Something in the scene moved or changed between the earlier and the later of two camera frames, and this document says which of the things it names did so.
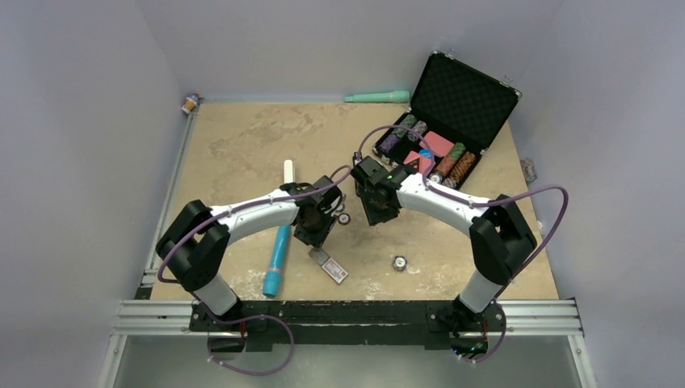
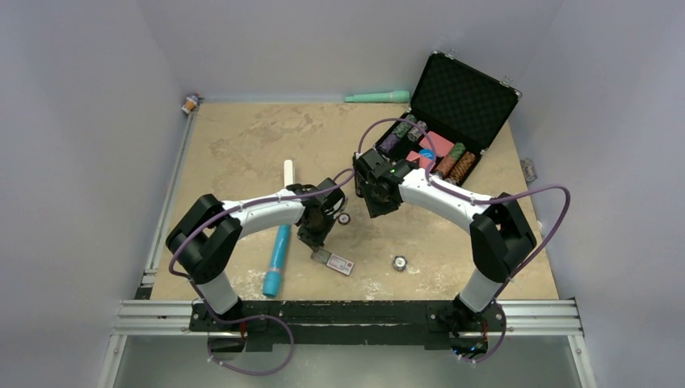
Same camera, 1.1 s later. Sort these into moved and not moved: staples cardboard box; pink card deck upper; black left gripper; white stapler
Moved: staples cardboard box
Not moved: pink card deck upper; black left gripper; white stapler
